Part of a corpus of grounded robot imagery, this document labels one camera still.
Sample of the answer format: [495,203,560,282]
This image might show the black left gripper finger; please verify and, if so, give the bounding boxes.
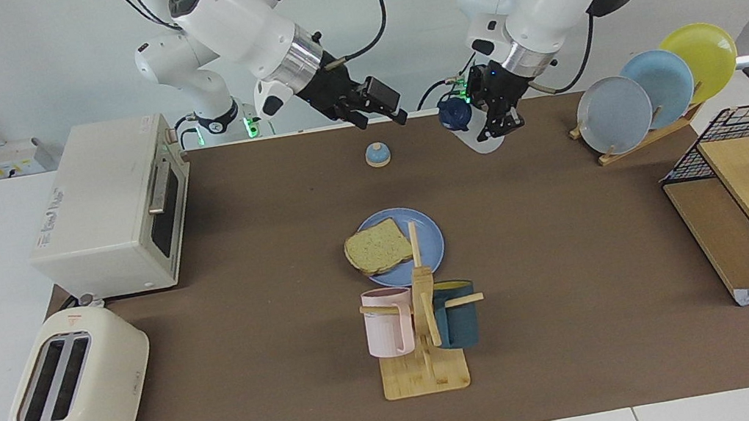
[499,103,527,134]
[478,103,506,143]

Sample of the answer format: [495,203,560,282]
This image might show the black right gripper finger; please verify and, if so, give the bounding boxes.
[361,72,410,130]
[338,102,372,134]

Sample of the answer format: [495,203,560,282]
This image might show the squeeze bottle with navy cap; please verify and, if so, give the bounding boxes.
[436,90,509,161]

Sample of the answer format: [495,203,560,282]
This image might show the toasted bread slice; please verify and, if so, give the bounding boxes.
[341,215,416,280]

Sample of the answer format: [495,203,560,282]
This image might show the grey plate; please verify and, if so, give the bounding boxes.
[571,71,659,160]

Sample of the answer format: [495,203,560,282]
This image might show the blue dinner plate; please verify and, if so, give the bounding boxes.
[348,202,451,294]

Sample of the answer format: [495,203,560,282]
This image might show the wooden plate rack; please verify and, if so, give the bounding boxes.
[564,80,712,171]

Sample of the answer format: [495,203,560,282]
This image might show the light blue plate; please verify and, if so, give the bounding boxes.
[618,45,701,133]

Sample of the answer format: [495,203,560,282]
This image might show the yellow plate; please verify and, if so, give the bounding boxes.
[656,18,744,109]

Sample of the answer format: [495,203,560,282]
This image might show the small blue wooden knob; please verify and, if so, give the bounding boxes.
[363,140,393,169]

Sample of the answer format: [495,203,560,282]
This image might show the dark teal mug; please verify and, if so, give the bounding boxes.
[428,278,485,353]

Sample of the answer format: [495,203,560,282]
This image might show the pink ribbed mug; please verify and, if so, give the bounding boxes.
[359,285,420,361]

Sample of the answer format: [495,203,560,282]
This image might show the wooden mug tree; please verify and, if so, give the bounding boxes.
[348,212,498,403]

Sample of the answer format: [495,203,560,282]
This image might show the white toaster oven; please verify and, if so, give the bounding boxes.
[11,109,208,310]

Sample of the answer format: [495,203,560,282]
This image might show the brown table mat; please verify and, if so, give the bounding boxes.
[0,64,749,421]

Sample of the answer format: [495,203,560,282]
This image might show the cream two-slot toaster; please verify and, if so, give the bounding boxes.
[0,297,162,421]

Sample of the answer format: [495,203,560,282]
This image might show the black base cables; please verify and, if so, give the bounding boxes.
[410,53,484,112]

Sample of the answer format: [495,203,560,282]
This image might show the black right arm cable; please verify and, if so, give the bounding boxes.
[306,0,394,68]

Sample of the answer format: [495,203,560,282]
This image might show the white wall power box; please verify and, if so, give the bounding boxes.
[0,134,59,179]

